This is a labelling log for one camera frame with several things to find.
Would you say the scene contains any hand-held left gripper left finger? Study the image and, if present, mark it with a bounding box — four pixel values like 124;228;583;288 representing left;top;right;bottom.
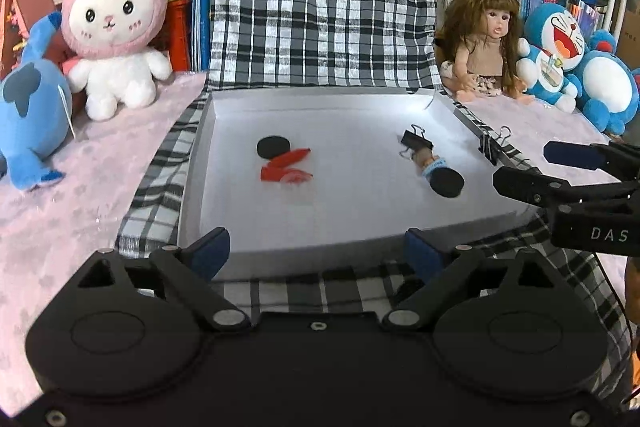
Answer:
75;227;252;332

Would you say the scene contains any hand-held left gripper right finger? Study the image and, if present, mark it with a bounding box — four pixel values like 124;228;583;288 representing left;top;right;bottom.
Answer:
382;227;563;332

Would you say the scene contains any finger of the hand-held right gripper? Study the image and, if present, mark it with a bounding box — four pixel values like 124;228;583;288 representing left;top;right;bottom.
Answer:
544;141;640;180
492;166;640;208

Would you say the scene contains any black round puck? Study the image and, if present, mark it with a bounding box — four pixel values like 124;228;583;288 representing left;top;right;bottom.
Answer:
430;169;466;198
256;135;292;159

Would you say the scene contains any white cardboard box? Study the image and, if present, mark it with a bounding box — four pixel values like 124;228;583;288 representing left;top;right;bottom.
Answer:
177;87;538;283

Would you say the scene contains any black binder clip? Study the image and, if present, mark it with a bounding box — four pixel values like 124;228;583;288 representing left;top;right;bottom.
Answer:
477;126;513;165
400;124;435;158

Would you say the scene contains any person's right forearm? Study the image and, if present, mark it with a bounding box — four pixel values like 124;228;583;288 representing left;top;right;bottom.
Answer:
624;257;640;325

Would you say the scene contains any blue cat plush white belly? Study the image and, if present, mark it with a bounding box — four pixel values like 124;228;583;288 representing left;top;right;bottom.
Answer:
575;29;640;136

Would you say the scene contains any blue cat plush open mouth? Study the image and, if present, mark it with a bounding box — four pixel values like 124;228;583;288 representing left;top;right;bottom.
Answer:
517;2;587;114

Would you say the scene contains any pink floral sheet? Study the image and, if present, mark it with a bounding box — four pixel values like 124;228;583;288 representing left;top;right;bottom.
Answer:
0;72;640;408

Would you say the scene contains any brown cardboard box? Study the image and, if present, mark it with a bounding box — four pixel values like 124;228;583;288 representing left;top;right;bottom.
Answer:
620;2;640;42

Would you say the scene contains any brown haired doll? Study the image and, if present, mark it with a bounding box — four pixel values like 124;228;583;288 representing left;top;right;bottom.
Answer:
434;0;536;100

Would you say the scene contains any red cylinder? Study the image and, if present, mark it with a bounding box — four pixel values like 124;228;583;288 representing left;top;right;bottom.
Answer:
165;0;193;72

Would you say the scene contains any blue whale plush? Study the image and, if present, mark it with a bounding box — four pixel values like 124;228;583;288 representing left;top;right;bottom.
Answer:
0;11;75;192

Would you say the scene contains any pink white bunny plush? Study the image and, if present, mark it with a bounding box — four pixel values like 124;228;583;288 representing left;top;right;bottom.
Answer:
62;0;173;122

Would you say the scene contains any black white plaid cloth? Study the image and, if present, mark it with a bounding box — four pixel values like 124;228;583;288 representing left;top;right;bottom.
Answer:
117;0;631;338

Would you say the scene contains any red pink bag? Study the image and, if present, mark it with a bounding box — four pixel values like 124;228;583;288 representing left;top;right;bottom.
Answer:
0;0;76;80

